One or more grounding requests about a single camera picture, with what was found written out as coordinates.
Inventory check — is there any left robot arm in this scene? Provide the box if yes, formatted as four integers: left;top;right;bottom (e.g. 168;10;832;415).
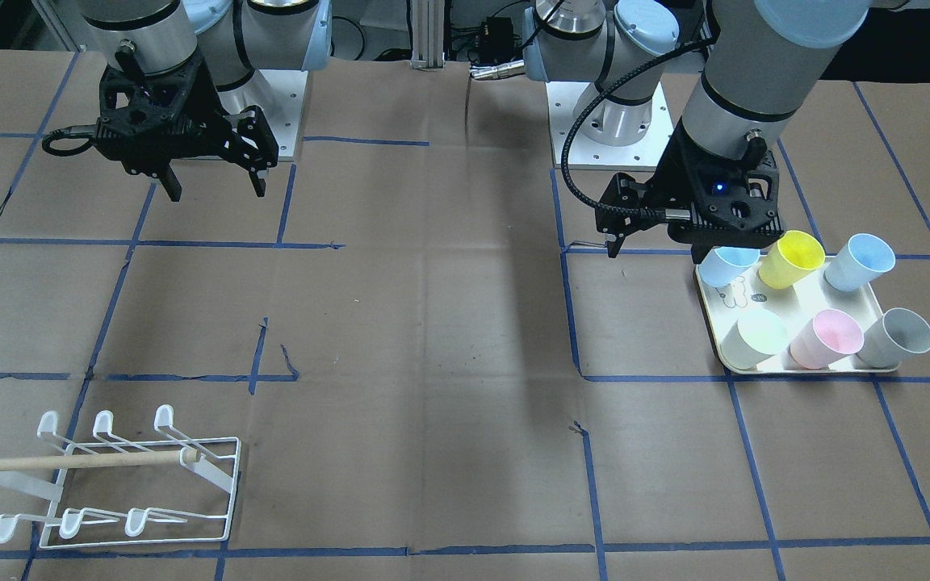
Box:
522;1;930;262

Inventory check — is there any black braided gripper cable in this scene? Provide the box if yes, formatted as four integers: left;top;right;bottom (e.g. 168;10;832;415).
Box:
560;40;713;230

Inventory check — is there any yellow cup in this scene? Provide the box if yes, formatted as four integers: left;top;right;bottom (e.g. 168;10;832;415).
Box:
759;229;826;290

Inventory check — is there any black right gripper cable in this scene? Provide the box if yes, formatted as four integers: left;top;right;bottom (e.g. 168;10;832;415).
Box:
42;127;99;157

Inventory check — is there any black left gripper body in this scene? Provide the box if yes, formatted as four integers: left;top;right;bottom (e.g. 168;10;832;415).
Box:
648;123;785;261

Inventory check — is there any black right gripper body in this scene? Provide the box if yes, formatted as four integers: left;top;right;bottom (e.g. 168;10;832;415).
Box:
92;58;233;173

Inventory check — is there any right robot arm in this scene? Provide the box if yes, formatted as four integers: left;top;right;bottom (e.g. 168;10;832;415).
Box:
77;1;332;201

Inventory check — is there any light blue cup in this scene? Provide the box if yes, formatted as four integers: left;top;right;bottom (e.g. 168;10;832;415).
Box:
823;232;896;293
697;246;760;288

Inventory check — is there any white cup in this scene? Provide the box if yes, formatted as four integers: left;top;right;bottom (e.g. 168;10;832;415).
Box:
719;309;790;369

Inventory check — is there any cream bunny tray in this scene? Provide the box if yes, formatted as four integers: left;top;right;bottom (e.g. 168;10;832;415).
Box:
693;265;900;375

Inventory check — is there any aluminium frame post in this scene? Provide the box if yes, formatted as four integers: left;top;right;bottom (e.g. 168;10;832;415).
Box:
408;0;449;70

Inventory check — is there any black electronics box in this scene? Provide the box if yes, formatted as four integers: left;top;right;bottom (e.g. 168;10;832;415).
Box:
475;16;516;63

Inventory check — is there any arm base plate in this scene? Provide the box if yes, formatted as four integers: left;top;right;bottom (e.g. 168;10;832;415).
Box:
546;82;674;172
219;69;309;161

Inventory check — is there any pink cup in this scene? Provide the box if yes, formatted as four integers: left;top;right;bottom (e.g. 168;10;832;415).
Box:
789;308;865;369

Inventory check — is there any grey cup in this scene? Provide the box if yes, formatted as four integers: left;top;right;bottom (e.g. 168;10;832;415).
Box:
856;307;930;369

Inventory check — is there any white wire cup rack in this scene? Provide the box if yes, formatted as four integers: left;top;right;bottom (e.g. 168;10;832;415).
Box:
0;404;242;550

